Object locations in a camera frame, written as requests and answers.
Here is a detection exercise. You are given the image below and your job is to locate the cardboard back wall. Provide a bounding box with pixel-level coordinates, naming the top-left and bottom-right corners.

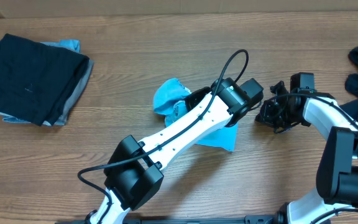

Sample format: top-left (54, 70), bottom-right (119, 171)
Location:
top-left (0, 0), bottom-right (358, 18)

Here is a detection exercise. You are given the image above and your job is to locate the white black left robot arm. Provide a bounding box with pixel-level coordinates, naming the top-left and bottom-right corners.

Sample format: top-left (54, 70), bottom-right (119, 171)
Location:
top-left (85, 78), bottom-right (263, 223)

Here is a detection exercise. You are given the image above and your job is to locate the light blue printed t-shirt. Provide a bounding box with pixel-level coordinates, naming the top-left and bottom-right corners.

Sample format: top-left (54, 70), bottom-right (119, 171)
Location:
top-left (153, 78), bottom-right (238, 151)

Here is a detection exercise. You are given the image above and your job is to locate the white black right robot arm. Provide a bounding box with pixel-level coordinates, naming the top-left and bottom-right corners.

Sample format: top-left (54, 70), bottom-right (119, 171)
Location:
top-left (255, 73), bottom-right (358, 223)

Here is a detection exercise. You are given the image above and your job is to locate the folded light blue garment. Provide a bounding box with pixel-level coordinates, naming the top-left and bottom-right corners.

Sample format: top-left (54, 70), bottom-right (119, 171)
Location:
top-left (43, 39), bottom-right (80, 53)

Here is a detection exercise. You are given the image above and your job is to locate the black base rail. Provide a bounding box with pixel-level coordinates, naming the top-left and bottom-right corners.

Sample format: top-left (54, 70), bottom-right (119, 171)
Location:
top-left (122, 215), bottom-right (275, 224)

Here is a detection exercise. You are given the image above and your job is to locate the folded grey garment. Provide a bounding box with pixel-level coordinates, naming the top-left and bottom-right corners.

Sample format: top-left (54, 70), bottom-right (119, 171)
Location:
top-left (0, 60), bottom-right (94, 126)

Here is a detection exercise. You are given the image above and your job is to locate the folded black garment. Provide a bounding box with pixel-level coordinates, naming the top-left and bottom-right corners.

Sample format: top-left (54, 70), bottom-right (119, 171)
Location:
top-left (0, 34), bottom-right (91, 126)

